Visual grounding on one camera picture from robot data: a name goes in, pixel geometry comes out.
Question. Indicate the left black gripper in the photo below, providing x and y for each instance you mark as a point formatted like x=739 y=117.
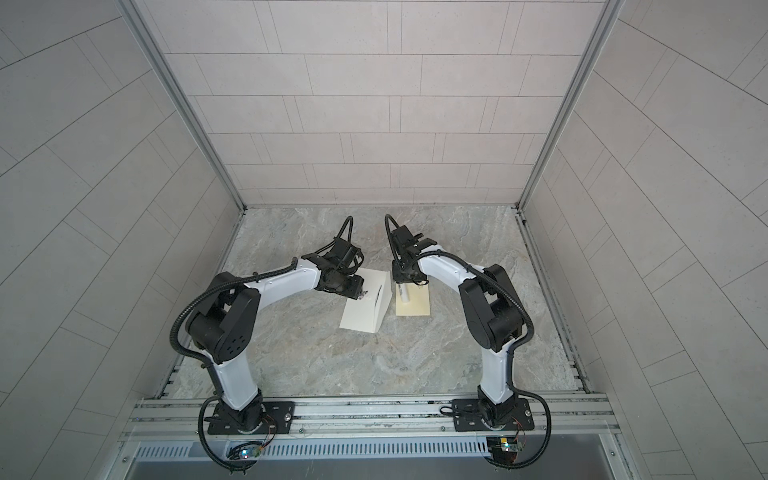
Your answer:
x=357 y=288

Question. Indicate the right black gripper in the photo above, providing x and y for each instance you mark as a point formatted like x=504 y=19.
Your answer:
x=398 y=278

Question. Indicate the yellow manila envelope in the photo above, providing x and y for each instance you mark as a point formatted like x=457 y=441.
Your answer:
x=419 y=304

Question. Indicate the cream white envelope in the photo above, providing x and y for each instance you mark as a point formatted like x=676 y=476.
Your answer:
x=366 y=314

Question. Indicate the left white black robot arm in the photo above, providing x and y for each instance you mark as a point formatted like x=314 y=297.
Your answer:
x=221 y=321

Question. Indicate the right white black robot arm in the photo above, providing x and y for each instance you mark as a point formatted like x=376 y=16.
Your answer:
x=493 y=313

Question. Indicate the right circuit board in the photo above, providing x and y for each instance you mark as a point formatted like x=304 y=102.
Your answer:
x=504 y=449

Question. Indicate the circuit board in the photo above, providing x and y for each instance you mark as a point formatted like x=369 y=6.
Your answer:
x=504 y=449
x=248 y=451

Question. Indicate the left circuit board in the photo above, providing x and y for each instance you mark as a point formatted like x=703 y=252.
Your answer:
x=248 y=451

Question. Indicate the white ventilation grille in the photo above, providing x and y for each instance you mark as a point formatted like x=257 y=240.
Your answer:
x=366 y=448

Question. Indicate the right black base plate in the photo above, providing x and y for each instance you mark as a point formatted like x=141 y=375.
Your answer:
x=472 y=415

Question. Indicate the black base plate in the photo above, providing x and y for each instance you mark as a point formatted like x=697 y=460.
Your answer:
x=270 y=417
x=472 y=415

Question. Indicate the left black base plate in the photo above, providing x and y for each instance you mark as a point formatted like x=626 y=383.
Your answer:
x=270 y=417

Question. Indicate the aluminium mounting rail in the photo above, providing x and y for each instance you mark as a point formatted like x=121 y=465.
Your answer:
x=369 y=417

